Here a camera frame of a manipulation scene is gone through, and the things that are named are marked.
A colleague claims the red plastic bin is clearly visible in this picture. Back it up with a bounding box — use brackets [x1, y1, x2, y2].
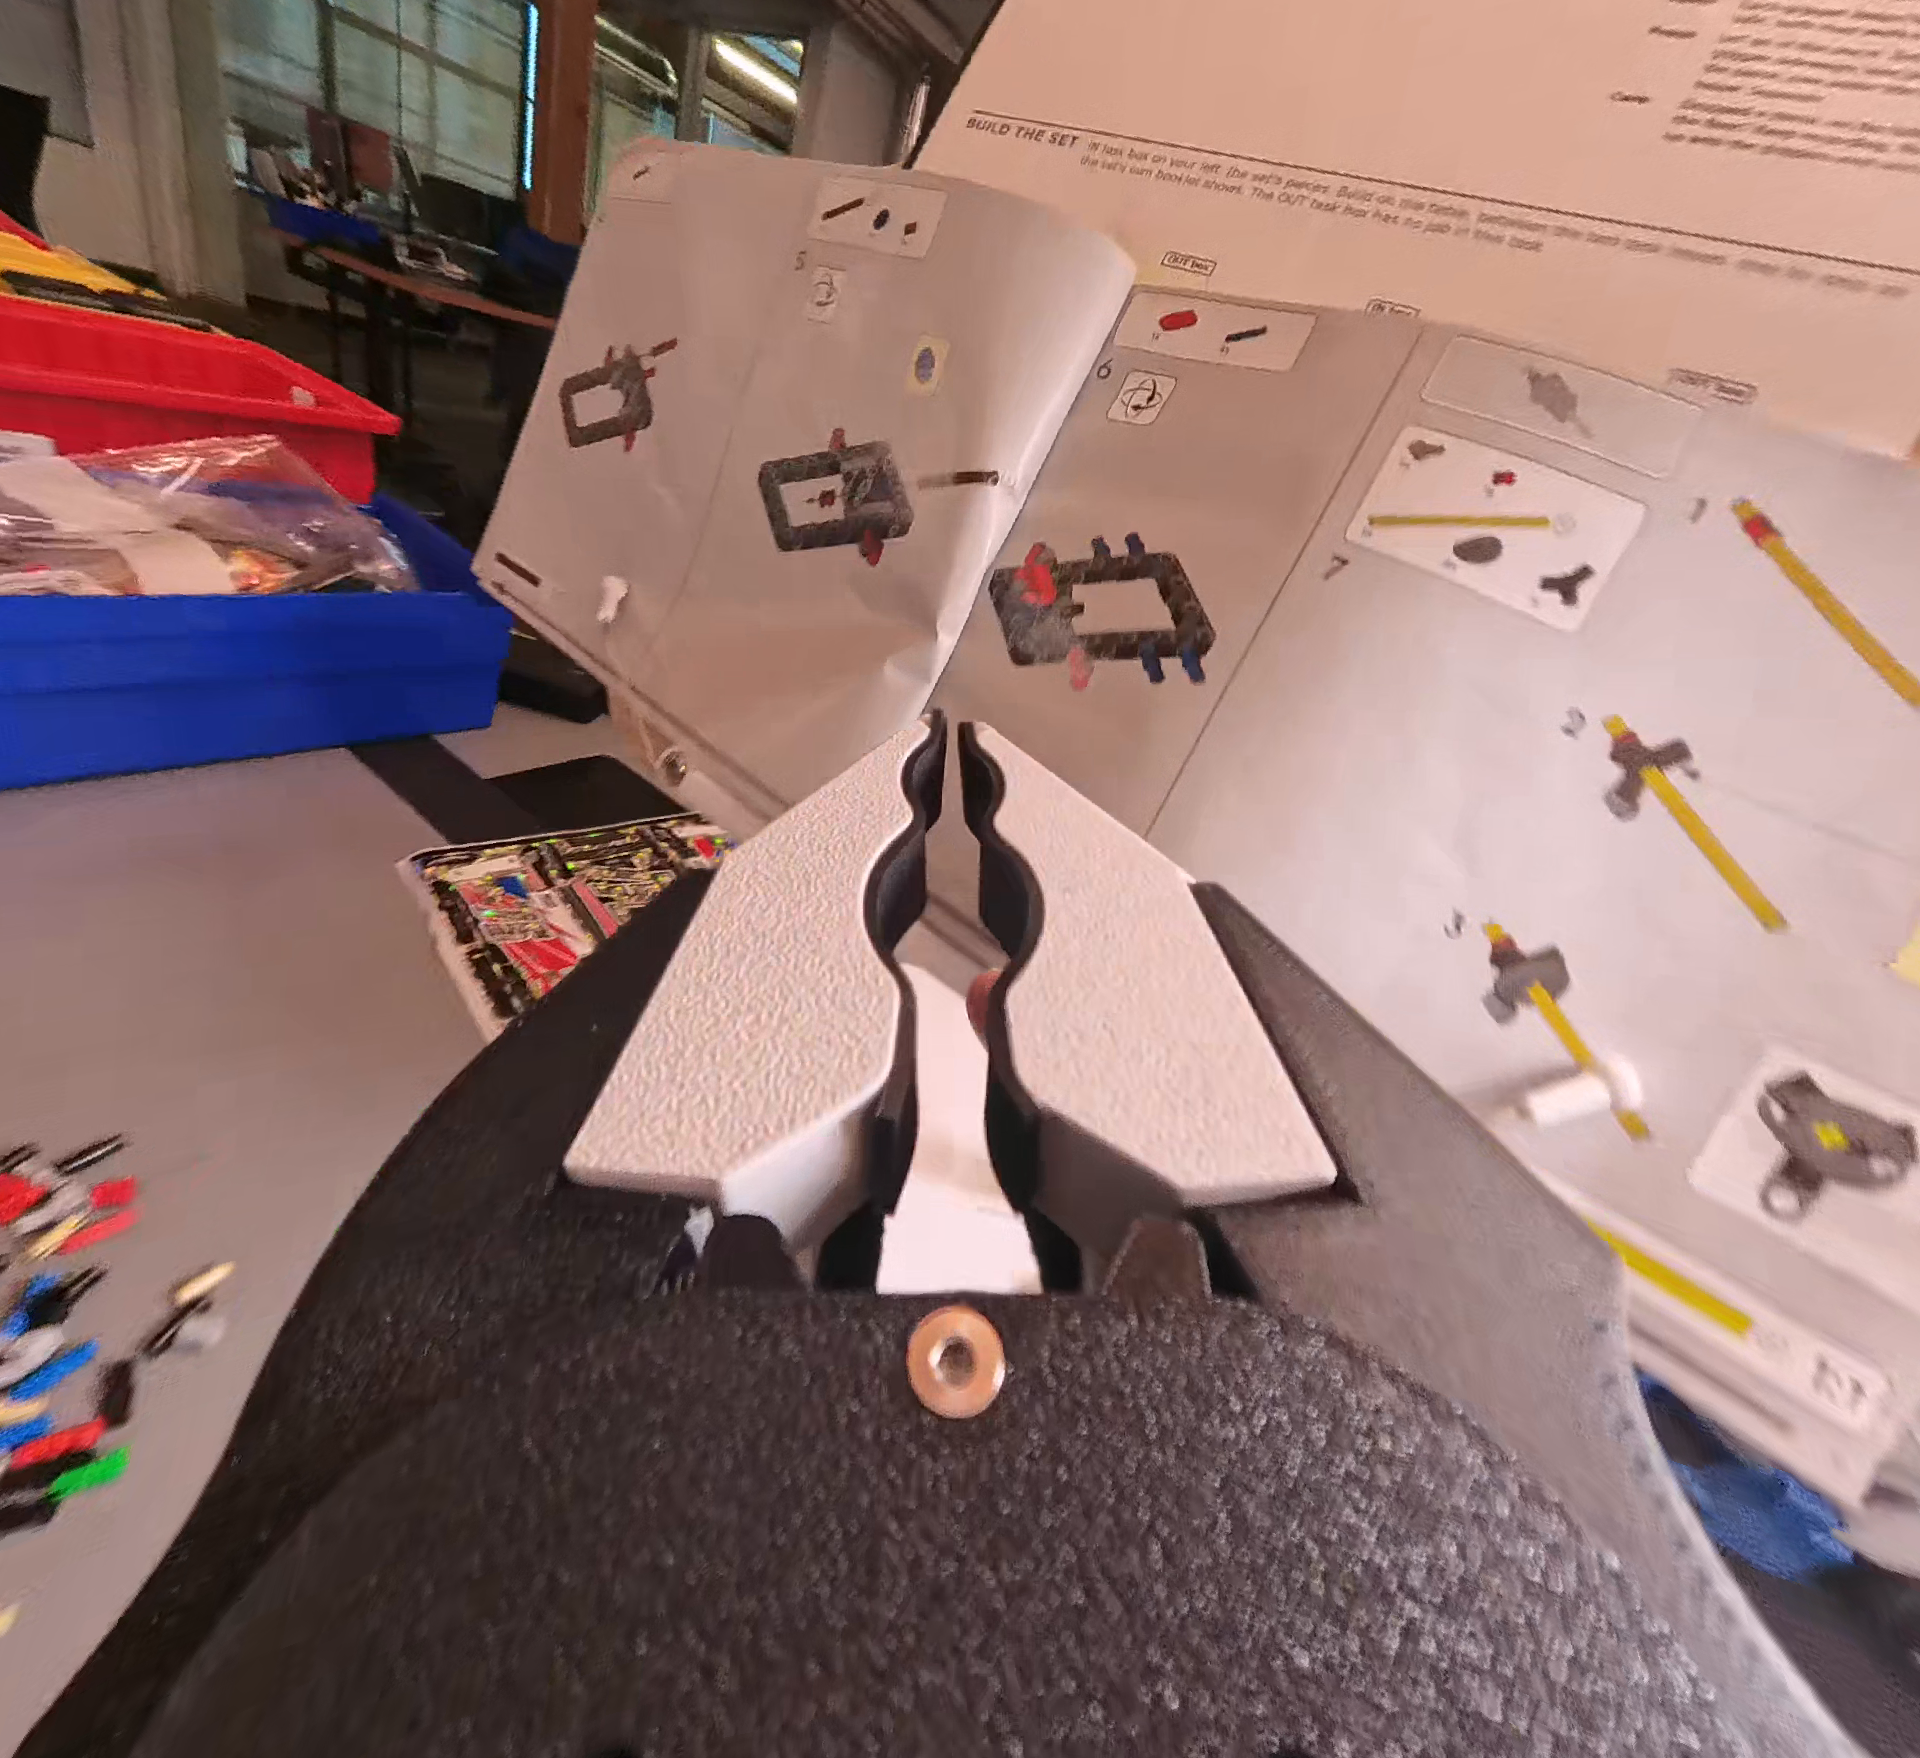
[0, 235, 404, 500]

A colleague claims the lego sticker sheet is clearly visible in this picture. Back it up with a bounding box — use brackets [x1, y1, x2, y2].
[397, 813, 736, 1040]

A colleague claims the wooden pillar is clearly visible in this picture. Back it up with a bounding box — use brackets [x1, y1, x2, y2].
[524, 0, 608, 245]

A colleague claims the pile of small lego pieces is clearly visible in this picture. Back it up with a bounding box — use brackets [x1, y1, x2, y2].
[0, 1130, 241, 1541]

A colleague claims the blue plastic bin with bag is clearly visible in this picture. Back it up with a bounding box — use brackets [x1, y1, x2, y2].
[0, 489, 514, 791]

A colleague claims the clear plastic bag of parts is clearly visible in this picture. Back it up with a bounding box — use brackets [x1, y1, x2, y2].
[0, 433, 422, 597]

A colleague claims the lego instruction booklet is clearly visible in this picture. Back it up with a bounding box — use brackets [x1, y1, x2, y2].
[472, 134, 1920, 1505]

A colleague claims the blue cloth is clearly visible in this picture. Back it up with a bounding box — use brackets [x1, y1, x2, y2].
[1642, 1382, 1861, 1581]

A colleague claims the white printed task sheet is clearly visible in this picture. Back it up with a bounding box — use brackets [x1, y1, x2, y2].
[907, 0, 1920, 455]

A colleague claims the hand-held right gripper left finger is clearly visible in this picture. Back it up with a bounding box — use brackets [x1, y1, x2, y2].
[562, 711, 949, 1285]

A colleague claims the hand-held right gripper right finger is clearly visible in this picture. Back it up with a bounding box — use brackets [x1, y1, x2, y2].
[957, 720, 1339, 1262]

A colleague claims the white book stand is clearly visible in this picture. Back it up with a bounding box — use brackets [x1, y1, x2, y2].
[593, 570, 1920, 1512]

